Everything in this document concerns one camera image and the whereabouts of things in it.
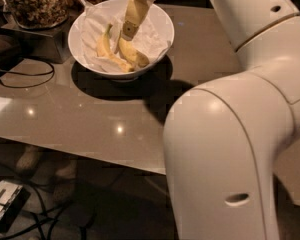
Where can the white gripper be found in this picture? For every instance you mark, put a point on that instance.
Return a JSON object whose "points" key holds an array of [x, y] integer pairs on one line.
{"points": [[135, 11]]}

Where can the yellow banana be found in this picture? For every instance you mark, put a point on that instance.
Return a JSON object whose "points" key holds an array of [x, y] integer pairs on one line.
{"points": [[131, 54], [103, 50]]}

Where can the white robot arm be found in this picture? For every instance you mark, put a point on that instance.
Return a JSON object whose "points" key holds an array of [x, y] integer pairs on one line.
{"points": [[222, 137]]}

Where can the white ceramic bowl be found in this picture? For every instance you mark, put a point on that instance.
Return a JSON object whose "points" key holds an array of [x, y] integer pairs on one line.
{"points": [[160, 20]]}

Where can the white paper napkin liner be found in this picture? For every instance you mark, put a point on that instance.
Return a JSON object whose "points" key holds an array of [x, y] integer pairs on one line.
{"points": [[150, 37]]}

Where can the dark square stand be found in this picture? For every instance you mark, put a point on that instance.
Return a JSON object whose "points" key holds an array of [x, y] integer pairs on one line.
{"points": [[48, 44]]}

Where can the glass jar of nuts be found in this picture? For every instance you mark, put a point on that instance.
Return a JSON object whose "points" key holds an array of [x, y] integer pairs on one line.
{"points": [[38, 14]]}

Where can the dark round object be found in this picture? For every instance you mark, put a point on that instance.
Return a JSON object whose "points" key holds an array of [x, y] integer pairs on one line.
{"points": [[10, 53]]}

